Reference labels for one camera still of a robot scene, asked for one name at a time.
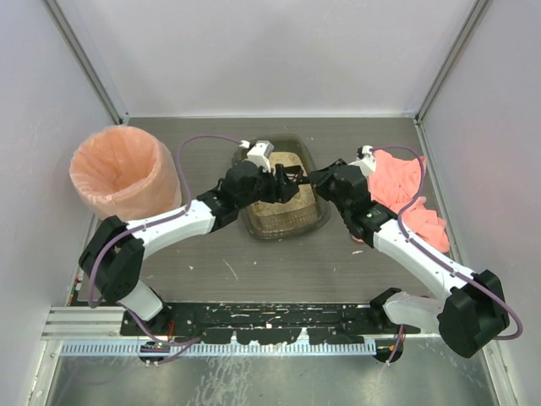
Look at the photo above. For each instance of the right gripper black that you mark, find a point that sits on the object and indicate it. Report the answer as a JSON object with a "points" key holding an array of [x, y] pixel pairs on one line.
{"points": [[323, 178]]}

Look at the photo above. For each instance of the grey litter box tray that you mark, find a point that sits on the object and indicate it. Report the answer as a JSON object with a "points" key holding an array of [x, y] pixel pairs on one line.
{"points": [[292, 223]]}

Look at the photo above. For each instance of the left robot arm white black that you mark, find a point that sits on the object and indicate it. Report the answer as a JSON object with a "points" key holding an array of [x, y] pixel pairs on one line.
{"points": [[113, 258]]}

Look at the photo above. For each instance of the cat litter sand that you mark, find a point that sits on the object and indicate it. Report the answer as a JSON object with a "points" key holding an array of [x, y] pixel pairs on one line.
{"points": [[302, 199]]}

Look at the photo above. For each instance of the grey cable duct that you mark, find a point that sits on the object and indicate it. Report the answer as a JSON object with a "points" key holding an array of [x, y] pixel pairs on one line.
{"points": [[138, 348]]}

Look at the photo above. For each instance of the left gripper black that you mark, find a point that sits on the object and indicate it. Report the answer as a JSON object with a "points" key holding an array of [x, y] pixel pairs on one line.
{"points": [[278, 186]]}

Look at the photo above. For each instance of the bin with orange bag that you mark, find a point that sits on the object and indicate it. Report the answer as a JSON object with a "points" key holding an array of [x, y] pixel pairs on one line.
{"points": [[126, 172]]}

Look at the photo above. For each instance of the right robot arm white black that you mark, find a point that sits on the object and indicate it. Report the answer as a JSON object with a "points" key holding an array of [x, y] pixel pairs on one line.
{"points": [[467, 309]]}

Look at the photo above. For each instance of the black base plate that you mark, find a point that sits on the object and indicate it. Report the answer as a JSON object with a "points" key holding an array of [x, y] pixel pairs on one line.
{"points": [[270, 323]]}

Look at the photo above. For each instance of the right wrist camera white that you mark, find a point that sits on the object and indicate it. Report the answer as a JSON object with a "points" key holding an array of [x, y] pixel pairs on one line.
{"points": [[365, 160]]}

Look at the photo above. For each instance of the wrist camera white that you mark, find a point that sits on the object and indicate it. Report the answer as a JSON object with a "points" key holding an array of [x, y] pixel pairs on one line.
{"points": [[260, 153], [365, 160]]}

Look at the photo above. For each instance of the black litter scoop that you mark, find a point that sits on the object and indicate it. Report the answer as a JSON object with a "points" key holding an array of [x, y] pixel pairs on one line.
{"points": [[291, 174]]}

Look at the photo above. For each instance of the pink cloth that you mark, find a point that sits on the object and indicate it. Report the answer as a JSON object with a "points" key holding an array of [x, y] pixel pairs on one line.
{"points": [[394, 184]]}

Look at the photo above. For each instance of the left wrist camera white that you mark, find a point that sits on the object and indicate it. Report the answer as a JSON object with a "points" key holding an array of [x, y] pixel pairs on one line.
{"points": [[260, 153]]}

